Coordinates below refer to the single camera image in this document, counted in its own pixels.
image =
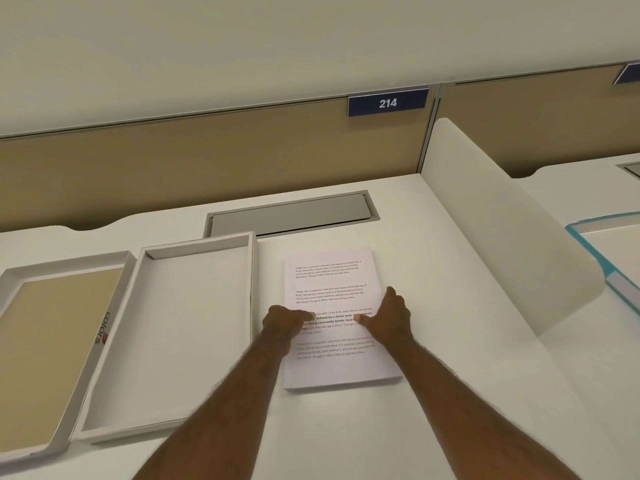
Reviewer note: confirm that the person's left hand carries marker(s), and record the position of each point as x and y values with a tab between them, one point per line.
281	325

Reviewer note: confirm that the person's right hand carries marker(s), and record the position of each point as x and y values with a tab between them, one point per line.
392	322

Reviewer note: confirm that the person's right thumb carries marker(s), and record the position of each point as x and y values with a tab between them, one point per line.
367	320

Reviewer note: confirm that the person's left thumb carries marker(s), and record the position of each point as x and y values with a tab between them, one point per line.
305	319

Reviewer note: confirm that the stack of printed white paper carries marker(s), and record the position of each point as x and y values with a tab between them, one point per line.
332	284

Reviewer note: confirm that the person's right forearm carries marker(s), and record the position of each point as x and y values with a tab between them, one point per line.
470	409

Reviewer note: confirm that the person's left forearm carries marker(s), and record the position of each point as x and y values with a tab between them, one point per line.
225	409

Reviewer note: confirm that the white cardboard box tray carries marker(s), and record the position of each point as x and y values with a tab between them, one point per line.
170	334

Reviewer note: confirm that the white curved desk divider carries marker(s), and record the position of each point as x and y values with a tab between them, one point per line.
505	234

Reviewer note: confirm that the beige partition panel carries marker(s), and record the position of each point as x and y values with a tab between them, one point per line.
540	124
200	164

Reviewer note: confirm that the blue number sign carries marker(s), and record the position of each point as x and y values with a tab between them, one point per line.
629	73
387	102

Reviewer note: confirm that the teal-edged white tray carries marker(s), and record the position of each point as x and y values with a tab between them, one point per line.
612	249

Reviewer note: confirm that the white box lid beige inside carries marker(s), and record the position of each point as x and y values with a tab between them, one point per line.
45	354

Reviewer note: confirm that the grey metal partition post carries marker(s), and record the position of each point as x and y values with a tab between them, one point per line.
431	129

